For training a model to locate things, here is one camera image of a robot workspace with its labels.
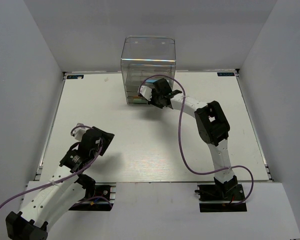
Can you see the clear acrylic drawer organizer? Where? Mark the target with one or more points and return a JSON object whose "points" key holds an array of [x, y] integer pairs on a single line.
{"points": [[146, 58]]}

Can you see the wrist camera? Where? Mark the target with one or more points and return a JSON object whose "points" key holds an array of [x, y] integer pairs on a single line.
{"points": [[145, 92], [78, 131]]}

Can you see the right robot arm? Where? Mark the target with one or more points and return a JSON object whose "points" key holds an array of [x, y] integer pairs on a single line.
{"points": [[212, 125]]}

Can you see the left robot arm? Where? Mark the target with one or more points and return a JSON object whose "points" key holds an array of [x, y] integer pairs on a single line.
{"points": [[68, 186]]}

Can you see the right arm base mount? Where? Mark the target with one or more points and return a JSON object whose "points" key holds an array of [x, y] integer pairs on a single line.
{"points": [[210, 201]]}

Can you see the left blue corner label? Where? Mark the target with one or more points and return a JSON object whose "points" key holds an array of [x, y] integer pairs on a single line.
{"points": [[74, 77]]}

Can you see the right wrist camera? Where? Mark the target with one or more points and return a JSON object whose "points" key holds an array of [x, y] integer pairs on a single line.
{"points": [[145, 92]]}

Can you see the blue corner label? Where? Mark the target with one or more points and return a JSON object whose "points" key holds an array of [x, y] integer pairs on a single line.
{"points": [[226, 74], [74, 77]]}

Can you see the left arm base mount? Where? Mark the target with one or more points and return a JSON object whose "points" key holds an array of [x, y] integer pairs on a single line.
{"points": [[102, 200]]}

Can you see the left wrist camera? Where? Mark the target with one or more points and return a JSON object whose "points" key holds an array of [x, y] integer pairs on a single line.
{"points": [[78, 131]]}

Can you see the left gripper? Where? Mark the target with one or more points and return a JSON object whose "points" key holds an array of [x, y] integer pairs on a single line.
{"points": [[107, 137]]}

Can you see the right blue corner label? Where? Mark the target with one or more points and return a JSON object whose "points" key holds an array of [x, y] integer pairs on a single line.
{"points": [[226, 74]]}

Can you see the green capped highlighter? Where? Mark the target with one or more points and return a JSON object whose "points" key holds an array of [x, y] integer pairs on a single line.
{"points": [[139, 101]]}

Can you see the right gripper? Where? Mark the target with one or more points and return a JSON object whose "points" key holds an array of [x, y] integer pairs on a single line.
{"points": [[154, 93]]}

